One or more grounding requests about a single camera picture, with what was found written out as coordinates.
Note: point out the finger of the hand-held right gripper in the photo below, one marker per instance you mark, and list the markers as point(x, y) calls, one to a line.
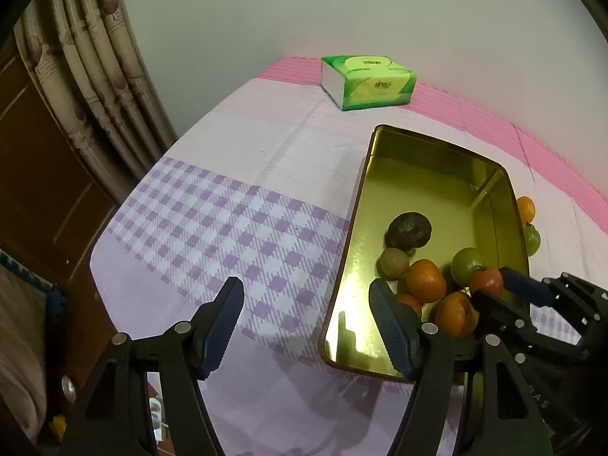
point(525, 287)
point(503, 316)

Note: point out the medium orange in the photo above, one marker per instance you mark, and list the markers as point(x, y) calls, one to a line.
point(456, 316)

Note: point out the pink ribbed blanket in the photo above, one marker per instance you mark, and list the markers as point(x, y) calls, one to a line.
point(456, 109)

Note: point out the dark purple passion fruit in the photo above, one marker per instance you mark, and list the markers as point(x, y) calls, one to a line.
point(409, 231)

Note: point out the red tomato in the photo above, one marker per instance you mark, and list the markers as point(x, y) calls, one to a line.
point(410, 302)
point(487, 281)

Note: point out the round metal knob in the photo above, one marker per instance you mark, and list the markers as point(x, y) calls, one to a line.
point(69, 388)

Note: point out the white power strip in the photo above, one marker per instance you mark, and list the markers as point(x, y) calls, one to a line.
point(158, 413)

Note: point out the small orange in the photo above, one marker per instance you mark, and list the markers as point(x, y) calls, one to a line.
point(526, 210)

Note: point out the beige patterned curtain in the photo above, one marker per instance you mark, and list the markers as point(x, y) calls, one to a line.
point(95, 80)

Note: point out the green tissue pack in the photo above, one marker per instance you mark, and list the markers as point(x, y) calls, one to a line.
point(370, 85)

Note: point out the purple checked tablecloth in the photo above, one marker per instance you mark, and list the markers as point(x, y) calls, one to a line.
point(237, 175)

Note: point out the large orange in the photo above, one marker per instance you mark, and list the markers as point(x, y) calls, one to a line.
point(426, 279)

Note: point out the small yellow object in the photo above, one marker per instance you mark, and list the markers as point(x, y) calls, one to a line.
point(59, 426)

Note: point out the gold metal tray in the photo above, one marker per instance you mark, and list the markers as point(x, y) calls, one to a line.
point(427, 185)

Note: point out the large green tomato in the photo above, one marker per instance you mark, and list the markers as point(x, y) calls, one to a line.
point(466, 262)

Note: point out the small green tomato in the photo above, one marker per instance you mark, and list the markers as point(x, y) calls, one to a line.
point(532, 239)

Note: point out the brown wooden door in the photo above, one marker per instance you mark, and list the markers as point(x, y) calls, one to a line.
point(38, 175)

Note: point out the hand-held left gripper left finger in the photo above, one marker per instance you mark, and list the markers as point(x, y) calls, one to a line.
point(221, 327)

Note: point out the small olive-brown fruit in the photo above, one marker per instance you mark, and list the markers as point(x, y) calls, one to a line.
point(393, 263)

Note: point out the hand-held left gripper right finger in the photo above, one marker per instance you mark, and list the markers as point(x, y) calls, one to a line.
point(394, 332)

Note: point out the brown cloth with blue trim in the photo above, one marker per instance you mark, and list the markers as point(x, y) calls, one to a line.
point(21, 351)

